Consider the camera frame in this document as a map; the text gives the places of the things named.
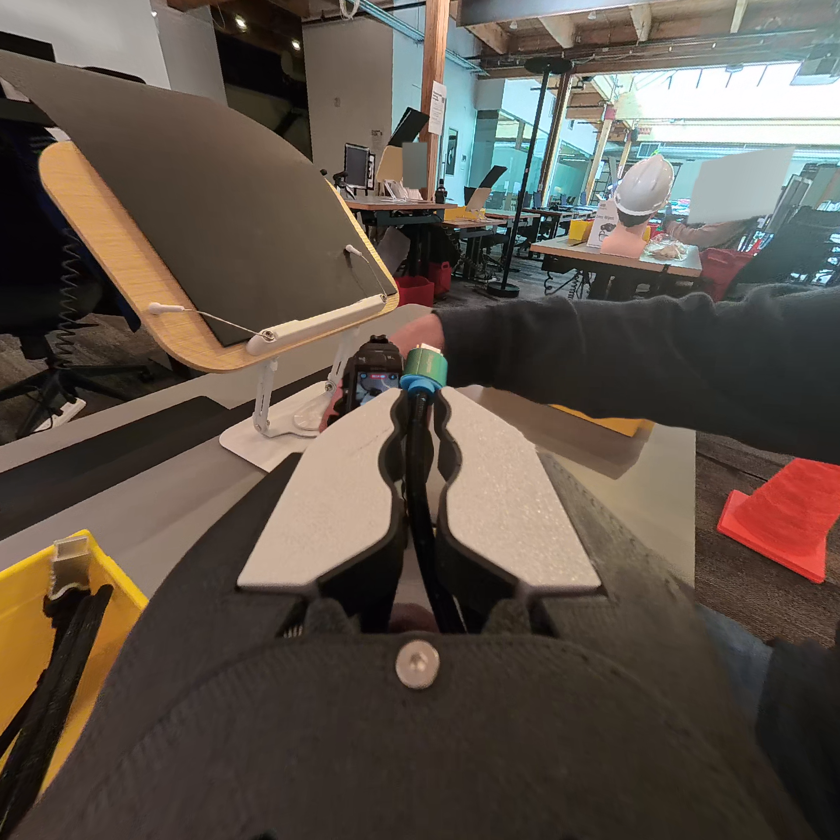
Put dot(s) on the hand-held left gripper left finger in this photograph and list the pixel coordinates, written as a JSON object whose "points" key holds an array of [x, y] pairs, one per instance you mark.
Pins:
{"points": [[321, 512]]}

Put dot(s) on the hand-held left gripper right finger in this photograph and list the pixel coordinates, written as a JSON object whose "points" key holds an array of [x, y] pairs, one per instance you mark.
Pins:
{"points": [[518, 518]]}

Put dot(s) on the yellow plastic bin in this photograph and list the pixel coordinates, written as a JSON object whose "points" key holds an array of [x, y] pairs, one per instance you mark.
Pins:
{"points": [[610, 420], [19, 617]]}

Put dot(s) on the person's right forearm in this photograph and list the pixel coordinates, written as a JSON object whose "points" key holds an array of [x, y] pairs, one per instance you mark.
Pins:
{"points": [[623, 354]]}

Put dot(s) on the large red bin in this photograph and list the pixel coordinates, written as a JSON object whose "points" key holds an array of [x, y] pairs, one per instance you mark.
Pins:
{"points": [[413, 292]]}

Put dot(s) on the white tablet stand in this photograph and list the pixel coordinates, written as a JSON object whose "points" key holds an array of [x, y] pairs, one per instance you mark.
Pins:
{"points": [[262, 439]]}

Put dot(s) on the small red bin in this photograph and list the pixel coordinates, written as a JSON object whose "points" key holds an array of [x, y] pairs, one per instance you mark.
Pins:
{"points": [[441, 279]]}

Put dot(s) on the long wooden desk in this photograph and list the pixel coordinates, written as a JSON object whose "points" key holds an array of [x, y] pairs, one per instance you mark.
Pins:
{"points": [[400, 205]]}

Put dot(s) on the small yellow bins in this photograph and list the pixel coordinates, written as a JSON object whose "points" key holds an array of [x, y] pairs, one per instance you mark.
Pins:
{"points": [[463, 213]]}

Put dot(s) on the small grey monitor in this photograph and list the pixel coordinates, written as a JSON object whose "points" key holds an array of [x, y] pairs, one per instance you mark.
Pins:
{"points": [[358, 167]]}

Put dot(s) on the black monitor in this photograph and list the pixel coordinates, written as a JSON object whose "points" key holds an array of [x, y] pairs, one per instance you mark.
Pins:
{"points": [[408, 128]]}

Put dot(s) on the person's blue jeans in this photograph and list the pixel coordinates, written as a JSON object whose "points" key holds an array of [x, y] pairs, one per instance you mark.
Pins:
{"points": [[735, 649]]}

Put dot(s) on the orange traffic cone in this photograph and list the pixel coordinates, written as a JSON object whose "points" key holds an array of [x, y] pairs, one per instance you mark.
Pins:
{"points": [[787, 518]]}

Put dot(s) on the light wooden desk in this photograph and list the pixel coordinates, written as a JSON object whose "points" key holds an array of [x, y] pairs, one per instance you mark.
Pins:
{"points": [[623, 259]]}

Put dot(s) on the white power strip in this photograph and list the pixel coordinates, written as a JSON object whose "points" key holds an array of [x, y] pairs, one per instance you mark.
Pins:
{"points": [[59, 415]]}

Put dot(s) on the mannequin head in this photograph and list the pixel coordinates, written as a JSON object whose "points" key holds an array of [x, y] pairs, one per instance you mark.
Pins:
{"points": [[623, 236]]}

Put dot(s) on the white hard hat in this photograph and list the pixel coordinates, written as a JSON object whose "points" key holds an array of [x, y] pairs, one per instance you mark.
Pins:
{"points": [[646, 184]]}

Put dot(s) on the black office chair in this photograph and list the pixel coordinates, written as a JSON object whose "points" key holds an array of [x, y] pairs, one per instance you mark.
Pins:
{"points": [[39, 275]]}

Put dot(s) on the person's dark jacket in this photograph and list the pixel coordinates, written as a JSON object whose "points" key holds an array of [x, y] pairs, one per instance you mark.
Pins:
{"points": [[807, 722]]}

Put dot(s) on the wooden post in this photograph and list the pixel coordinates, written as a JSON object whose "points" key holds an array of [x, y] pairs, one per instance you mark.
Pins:
{"points": [[434, 65]]}

